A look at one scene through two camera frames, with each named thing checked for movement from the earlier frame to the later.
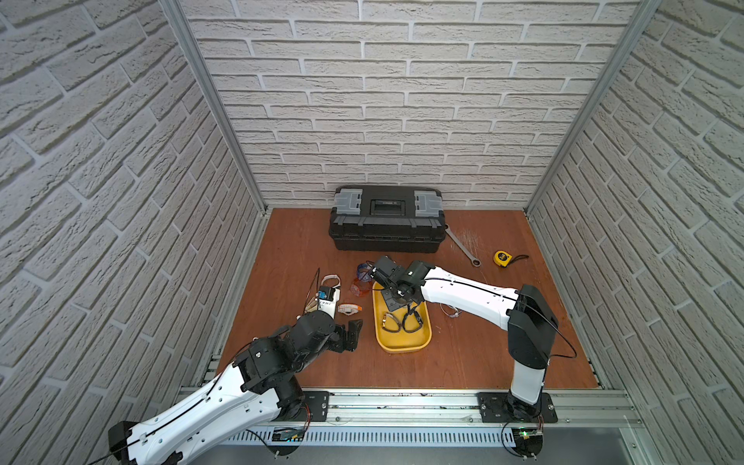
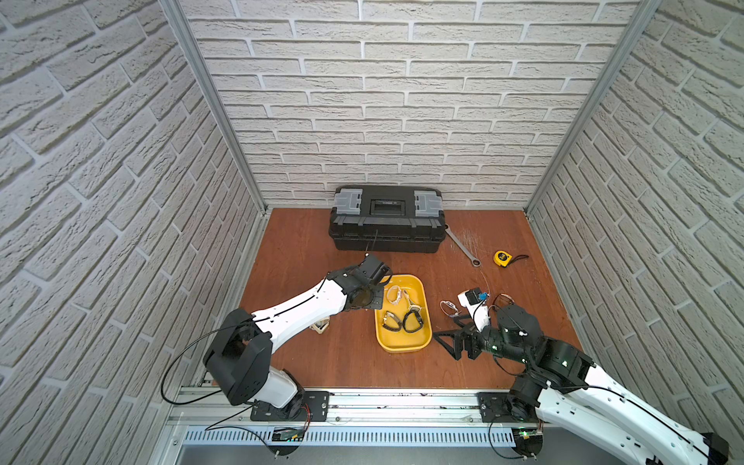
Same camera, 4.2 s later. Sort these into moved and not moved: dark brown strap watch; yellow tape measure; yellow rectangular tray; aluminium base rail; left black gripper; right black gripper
Moved: right black gripper; left black gripper
Not moved: yellow tape measure; yellow rectangular tray; dark brown strap watch; aluminium base rail
